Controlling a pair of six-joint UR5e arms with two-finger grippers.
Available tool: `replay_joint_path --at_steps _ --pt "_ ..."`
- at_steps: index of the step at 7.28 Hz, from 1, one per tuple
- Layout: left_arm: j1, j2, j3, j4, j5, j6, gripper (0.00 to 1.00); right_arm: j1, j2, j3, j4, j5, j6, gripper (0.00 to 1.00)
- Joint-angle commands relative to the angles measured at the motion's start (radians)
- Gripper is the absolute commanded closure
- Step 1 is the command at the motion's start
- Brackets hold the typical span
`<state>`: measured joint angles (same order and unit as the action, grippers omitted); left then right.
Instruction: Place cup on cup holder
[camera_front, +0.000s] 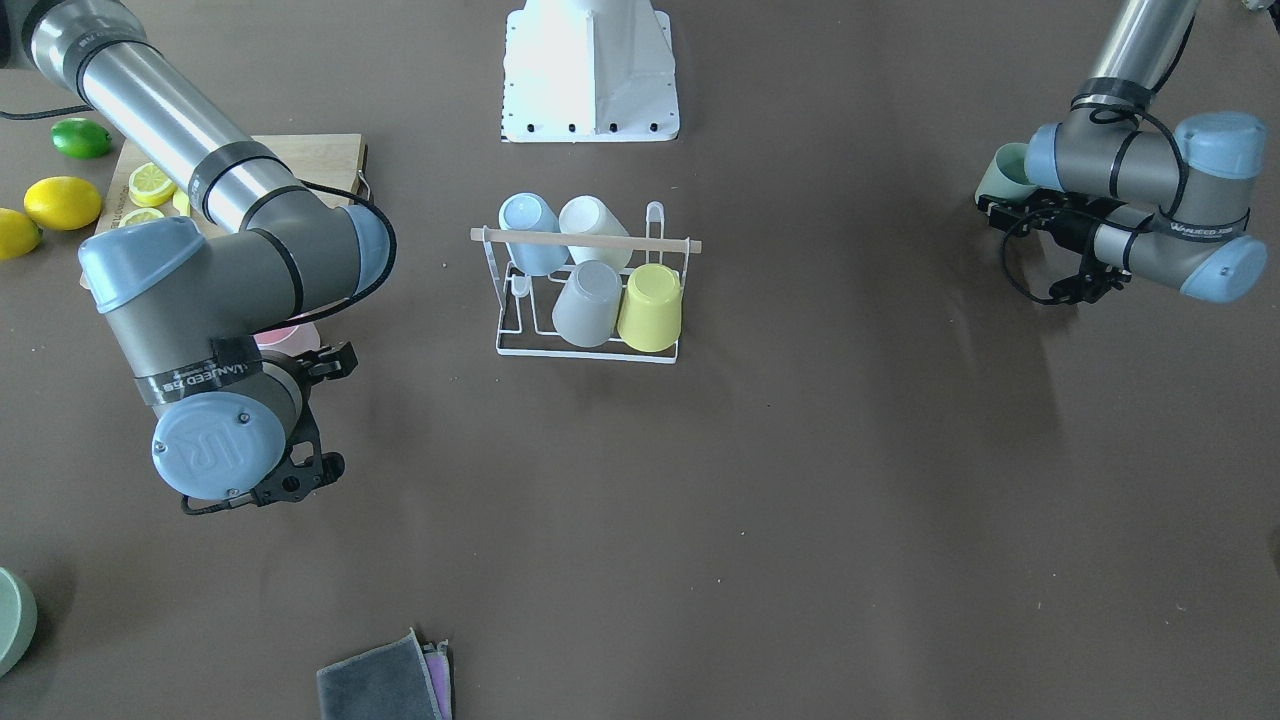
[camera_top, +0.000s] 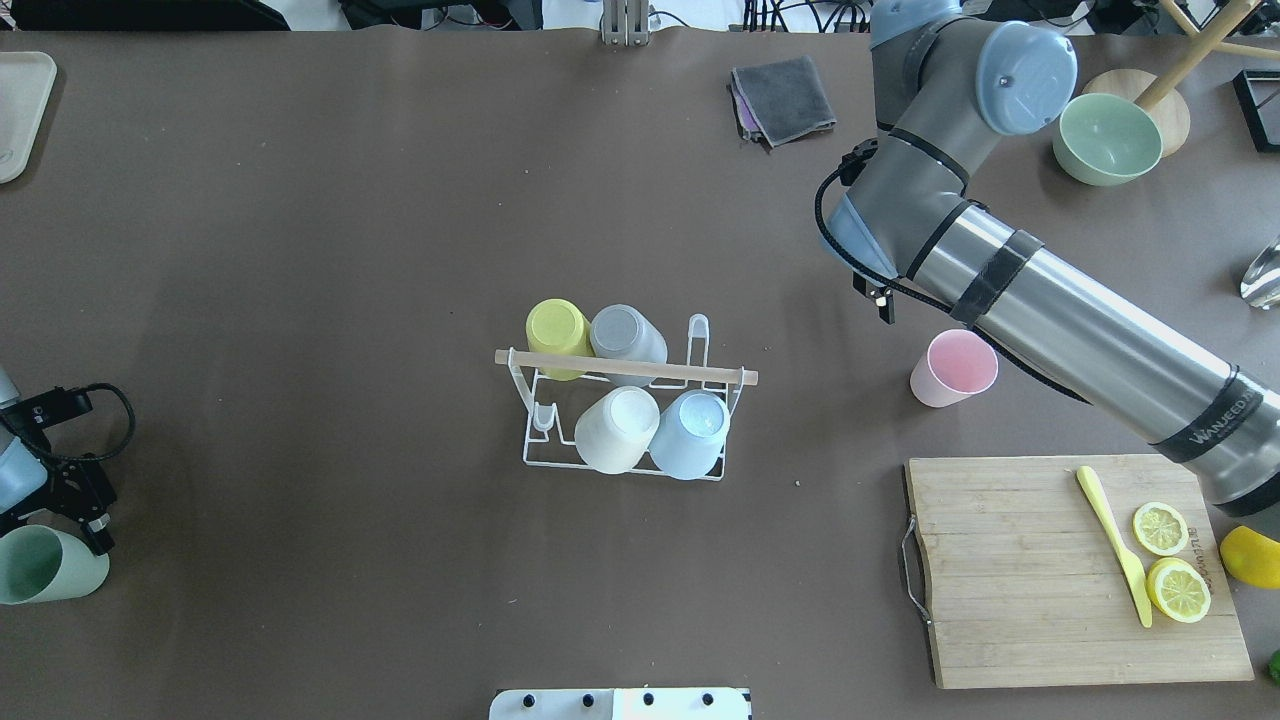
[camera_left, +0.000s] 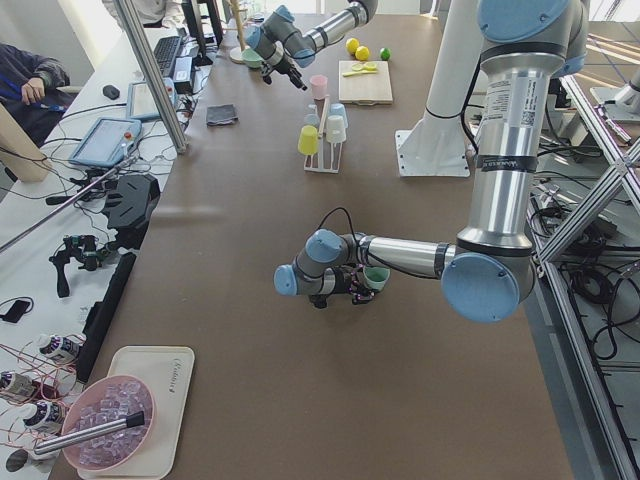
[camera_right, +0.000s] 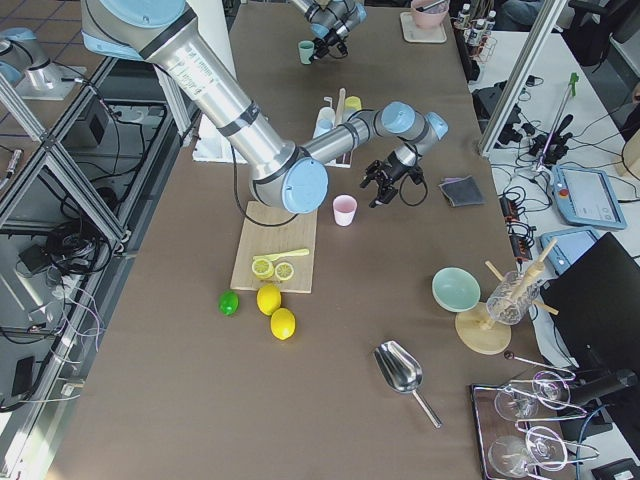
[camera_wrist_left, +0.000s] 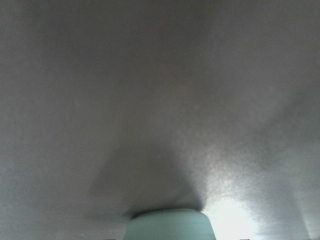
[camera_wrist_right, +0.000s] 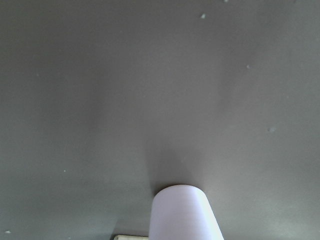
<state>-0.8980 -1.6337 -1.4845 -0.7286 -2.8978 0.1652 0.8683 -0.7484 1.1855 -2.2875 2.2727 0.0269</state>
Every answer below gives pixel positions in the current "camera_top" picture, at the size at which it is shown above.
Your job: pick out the white camera pole base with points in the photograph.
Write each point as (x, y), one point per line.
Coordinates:
(623, 703)

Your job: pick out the black glass tray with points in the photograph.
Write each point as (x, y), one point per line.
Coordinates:
(1256, 91)

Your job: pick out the aluminium frame post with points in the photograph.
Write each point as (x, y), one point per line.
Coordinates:
(625, 23)

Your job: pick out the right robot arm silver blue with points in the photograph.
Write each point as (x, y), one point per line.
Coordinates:
(948, 88)

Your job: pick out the whole yellow lemon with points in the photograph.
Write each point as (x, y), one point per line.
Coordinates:
(1250, 557)

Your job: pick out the lemon slice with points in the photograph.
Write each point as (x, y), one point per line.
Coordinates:
(1160, 529)
(1177, 590)

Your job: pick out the white wire cup rack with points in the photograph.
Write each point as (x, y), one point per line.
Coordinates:
(557, 389)

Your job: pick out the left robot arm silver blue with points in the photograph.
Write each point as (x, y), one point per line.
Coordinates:
(34, 478)

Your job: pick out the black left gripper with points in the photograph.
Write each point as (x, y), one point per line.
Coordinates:
(76, 492)

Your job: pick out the metal scoop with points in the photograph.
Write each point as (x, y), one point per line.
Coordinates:
(1260, 283)

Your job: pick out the yellow cup on rack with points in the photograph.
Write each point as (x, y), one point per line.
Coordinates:
(556, 326)

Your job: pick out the mint green bowl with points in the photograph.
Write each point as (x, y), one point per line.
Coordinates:
(1104, 139)

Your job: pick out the cream plastic tray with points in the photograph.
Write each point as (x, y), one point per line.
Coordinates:
(27, 79)

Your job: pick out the grey folded cloth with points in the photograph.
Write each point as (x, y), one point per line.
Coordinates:
(778, 102)

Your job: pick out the pink cup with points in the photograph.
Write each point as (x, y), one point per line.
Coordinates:
(957, 364)

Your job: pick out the wooden mug tree stand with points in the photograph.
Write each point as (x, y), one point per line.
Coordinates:
(1158, 95)

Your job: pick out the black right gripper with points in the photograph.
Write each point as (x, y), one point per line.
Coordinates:
(887, 311)

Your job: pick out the white cup on rack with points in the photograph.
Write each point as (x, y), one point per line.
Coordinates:
(613, 434)

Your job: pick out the yellow plastic knife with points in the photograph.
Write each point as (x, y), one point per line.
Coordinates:
(1132, 568)

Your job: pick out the wooden cutting board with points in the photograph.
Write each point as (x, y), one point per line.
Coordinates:
(1022, 588)

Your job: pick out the grey cup on rack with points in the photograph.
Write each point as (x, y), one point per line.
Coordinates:
(620, 331)

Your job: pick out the mint green cup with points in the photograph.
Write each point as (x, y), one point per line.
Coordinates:
(41, 564)

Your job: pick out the light blue cup on rack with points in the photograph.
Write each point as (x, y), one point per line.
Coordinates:
(690, 435)

